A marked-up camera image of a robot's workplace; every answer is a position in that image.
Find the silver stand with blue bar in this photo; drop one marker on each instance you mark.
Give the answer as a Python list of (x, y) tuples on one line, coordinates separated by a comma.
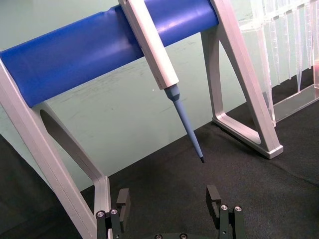
[(74, 54)]

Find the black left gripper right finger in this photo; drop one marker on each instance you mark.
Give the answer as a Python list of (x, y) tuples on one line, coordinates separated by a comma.
[(213, 196)]

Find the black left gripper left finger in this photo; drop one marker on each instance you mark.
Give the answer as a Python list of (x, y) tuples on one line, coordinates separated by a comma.
[(123, 199)]

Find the plain pale wall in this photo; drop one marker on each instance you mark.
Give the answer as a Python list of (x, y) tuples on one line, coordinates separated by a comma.
[(129, 104)]

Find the clear plastic tip rack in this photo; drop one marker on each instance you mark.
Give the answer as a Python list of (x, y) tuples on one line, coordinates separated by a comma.
[(289, 109)]

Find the black table cloth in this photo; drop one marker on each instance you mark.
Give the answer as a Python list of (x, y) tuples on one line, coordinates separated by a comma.
[(174, 189)]

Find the white pipette with blue shaft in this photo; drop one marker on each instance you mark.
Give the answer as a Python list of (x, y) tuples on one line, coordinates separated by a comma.
[(154, 49)]

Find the clear pipette tip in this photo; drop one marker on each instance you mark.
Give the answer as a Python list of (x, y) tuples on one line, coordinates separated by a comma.
[(275, 64), (299, 74), (290, 62), (310, 49)]

